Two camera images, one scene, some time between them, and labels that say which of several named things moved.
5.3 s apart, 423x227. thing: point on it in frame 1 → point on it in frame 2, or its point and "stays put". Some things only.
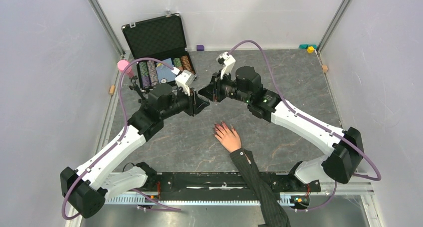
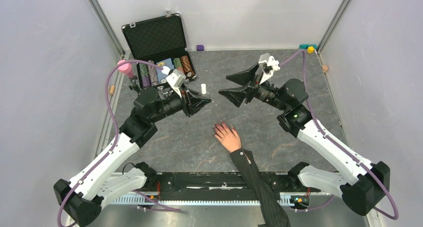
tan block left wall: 112,90 stays put
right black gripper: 213,90 → 236,95
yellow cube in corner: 311,50 stays put
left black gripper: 195,104 stays put
